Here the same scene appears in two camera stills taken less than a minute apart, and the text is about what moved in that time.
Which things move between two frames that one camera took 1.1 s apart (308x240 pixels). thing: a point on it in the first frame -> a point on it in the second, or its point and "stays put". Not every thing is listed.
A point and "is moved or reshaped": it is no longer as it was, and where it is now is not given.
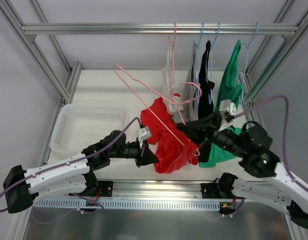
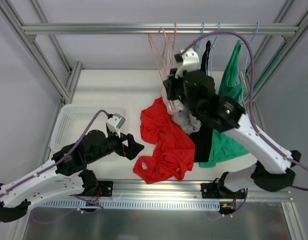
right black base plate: x=210 y=190 stays put
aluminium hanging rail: x=163 y=28 stays put
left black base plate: x=106 y=187 stays put
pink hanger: x=147 y=104 -> x=159 y=58
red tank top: x=175 y=149 is moved or reshaped
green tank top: x=231 y=89 stays put
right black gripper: x=209 y=128 -> x=170 y=86
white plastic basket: x=79 y=127 stays put
